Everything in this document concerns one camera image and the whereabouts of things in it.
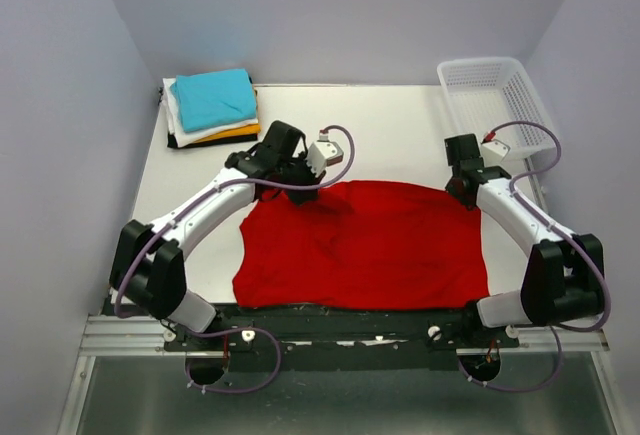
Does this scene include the white plastic basket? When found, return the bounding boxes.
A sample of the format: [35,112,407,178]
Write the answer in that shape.
[437,57,555,161]

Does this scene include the folded black t shirt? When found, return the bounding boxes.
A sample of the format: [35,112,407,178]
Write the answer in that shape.
[166,88,260,151]

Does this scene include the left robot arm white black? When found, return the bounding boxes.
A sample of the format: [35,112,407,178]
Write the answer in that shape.
[110,121,343,350]

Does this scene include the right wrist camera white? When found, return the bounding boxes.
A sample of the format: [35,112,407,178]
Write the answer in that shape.
[480,133,511,166]

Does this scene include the red t shirt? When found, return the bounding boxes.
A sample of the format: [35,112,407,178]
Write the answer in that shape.
[233,181,489,311]

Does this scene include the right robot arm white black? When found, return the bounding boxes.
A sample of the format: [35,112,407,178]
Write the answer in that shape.
[444,134,610,347]

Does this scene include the black mounting base plate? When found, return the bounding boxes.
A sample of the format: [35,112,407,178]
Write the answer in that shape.
[160,304,519,372]

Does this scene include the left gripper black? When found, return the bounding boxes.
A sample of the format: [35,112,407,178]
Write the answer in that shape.
[278,152,327,208]

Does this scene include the folded white t shirt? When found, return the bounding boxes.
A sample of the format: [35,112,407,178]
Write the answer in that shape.
[162,76,260,148]

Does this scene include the folded yellow t shirt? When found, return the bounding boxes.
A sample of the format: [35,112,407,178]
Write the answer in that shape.
[195,123,261,144]

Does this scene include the folded cyan t shirt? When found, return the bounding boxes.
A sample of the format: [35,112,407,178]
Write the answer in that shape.
[170,69,257,133]

